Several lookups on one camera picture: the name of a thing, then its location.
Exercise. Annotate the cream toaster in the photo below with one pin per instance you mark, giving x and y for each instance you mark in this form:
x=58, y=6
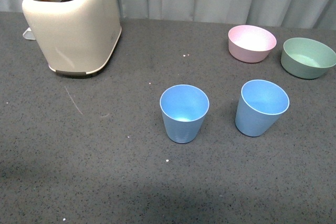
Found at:
x=77, y=37

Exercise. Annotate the blue plastic cup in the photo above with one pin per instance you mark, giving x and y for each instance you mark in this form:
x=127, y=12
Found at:
x=183, y=108
x=261, y=104

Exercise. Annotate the white toaster lever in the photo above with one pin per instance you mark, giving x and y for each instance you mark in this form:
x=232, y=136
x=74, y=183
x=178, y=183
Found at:
x=28, y=34

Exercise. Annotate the pink plastic bowl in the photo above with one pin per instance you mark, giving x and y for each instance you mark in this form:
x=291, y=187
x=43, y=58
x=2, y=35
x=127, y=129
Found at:
x=250, y=44

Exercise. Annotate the green plastic bowl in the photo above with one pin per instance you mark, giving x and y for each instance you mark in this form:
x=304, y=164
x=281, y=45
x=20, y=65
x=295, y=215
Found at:
x=306, y=58

